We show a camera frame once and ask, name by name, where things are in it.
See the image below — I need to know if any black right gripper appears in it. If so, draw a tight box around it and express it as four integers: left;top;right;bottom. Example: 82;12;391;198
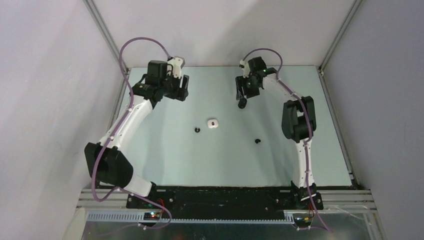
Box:
235;74;260;100

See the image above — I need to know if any black cylindrical cap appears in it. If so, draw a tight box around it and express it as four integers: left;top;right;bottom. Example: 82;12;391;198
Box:
237;98;247;109

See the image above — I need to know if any white earbud charging case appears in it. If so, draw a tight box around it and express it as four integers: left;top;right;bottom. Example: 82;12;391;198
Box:
207;119;219;129

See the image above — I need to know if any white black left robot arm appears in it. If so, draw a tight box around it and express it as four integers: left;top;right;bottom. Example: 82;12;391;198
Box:
84;56;189;208

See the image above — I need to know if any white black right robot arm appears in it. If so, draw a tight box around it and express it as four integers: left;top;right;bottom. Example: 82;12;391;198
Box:
235;57;317;209

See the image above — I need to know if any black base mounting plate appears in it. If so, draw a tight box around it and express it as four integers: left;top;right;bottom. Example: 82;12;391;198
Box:
126;186;324;222

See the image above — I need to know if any left controller board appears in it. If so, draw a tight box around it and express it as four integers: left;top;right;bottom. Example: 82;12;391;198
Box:
143;212;161;221

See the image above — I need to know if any controller board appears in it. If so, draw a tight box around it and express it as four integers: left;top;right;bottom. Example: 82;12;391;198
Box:
294;217;314;225
143;212;161;221

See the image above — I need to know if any right controller board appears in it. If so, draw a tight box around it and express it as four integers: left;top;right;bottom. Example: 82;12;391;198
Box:
294;217;314;225

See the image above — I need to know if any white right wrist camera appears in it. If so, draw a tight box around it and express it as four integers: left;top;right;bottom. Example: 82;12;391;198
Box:
239;59;251;78

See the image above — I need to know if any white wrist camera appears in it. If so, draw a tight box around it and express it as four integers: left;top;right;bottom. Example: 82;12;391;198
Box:
239;59;251;78
167;56;185;79

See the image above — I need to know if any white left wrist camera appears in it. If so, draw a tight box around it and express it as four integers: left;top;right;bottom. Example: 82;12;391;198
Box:
167;56;185;79

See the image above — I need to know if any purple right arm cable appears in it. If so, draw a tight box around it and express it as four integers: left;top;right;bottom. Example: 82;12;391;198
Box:
241;48;333;233

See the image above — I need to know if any aluminium frame post right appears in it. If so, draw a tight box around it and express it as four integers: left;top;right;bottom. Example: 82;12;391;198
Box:
317;0;363;77

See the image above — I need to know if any aluminium frame post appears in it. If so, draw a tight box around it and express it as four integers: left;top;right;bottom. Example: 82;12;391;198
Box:
317;0;363;77
83;0;120;64

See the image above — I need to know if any aluminium frame post left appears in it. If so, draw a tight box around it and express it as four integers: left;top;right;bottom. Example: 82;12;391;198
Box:
83;0;120;64

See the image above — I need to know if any aluminium front rail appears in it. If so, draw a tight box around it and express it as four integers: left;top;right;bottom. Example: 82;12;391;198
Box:
77;186;377;224

